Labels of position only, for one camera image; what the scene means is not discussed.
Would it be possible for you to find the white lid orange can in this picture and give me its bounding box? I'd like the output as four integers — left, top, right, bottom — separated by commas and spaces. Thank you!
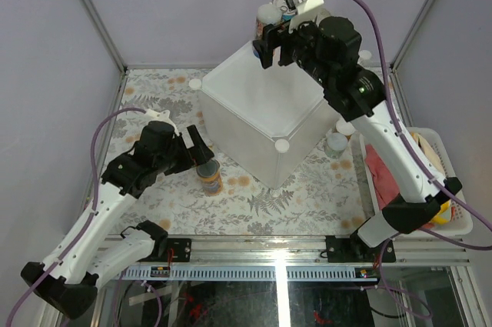
254, 2, 282, 39

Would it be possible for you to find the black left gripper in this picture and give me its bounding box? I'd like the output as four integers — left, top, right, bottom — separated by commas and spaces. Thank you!
156, 125, 214, 175

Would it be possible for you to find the white plastic basket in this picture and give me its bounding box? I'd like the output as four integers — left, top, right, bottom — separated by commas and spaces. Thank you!
359, 127, 473, 238

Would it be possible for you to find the white lid yellow jar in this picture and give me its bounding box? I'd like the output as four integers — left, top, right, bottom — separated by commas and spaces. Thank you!
335, 118, 357, 140

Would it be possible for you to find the white cube counter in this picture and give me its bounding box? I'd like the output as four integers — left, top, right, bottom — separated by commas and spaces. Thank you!
198, 42, 341, 189

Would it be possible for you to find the yellow cloth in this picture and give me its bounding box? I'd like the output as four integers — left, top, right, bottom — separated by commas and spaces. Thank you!
430, 200, 454, 225

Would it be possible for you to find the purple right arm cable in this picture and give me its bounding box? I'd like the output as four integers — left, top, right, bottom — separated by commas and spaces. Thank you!
307, 0, 492, 320

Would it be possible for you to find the white slotted cable duct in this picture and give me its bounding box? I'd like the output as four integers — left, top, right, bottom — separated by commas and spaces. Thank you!
122, 265, 378, 282

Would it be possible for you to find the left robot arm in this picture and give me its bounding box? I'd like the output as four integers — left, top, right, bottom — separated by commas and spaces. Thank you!
21, 121, 214, 319

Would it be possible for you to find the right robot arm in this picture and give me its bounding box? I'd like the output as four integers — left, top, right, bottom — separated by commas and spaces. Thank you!
253, 17, 462, 262

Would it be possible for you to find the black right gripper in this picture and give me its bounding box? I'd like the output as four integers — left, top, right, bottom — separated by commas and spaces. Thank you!
251, 9, 334, 88

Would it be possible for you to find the aluminium front rail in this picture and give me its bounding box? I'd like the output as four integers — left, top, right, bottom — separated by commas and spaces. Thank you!
187, 235, 470, 267

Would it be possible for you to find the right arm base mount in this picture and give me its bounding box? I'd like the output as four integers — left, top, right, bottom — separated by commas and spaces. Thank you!
320, 235, 396, 263

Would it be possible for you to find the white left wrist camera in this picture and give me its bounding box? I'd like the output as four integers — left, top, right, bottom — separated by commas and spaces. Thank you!
145, 109, 180, 136

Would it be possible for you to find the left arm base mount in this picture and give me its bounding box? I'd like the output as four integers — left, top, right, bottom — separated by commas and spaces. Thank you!
141, 238, 192, 263

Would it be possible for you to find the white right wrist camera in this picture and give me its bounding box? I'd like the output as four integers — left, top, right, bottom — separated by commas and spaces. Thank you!
285, 0, 324, 33

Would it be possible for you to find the clear lid green jar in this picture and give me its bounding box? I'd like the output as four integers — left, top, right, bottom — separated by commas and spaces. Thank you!
324, 132, 348, 158

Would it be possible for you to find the pink cloth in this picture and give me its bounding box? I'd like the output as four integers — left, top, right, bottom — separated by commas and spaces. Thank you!
365, 145, 400, 209

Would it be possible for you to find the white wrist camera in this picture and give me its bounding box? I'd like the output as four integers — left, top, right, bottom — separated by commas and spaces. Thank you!
285, 0, 324, 33
145, 109, 180, 136

